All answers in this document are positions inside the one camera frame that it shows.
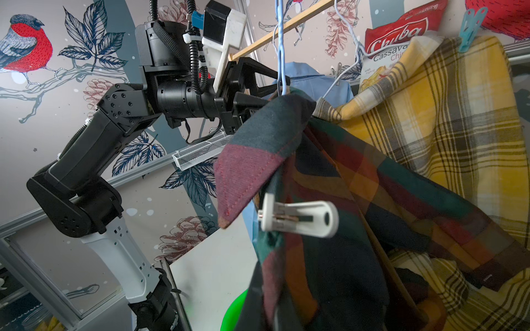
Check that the dark multicolour plaid shirt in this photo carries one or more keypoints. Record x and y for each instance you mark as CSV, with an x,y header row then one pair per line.
x,y
348,239

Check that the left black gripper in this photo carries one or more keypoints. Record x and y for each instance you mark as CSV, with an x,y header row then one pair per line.
x,y
239,95

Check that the white blue wire hanger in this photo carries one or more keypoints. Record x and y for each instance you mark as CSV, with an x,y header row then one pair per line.
x,y
278,45

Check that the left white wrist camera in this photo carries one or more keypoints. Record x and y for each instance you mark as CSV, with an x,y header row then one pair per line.
x,y
222,29

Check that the green plastic mesh basket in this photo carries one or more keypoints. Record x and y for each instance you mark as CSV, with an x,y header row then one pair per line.
x,y
233,313

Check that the white clothespin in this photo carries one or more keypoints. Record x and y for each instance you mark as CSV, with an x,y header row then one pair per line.
x,y
315,218

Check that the teal clothespin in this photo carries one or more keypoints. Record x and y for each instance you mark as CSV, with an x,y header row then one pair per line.
x,y
471,24

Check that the white hanger of yellow shirt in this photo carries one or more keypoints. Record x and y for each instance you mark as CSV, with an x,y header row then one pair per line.
x,y
346,24

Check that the wooden clothes rack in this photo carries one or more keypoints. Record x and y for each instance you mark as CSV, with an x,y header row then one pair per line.
x,y
291,24

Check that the light blue shirt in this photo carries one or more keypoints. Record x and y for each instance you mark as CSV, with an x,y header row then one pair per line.
x,y
309,80

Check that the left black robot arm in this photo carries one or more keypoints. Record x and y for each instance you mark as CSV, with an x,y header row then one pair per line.
x,y
186,73

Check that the yellow plaid shirt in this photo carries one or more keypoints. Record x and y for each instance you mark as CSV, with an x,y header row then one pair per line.
x,y
452,118

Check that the red Chuba chips bag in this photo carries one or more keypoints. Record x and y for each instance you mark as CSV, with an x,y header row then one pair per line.
x,y
386,44

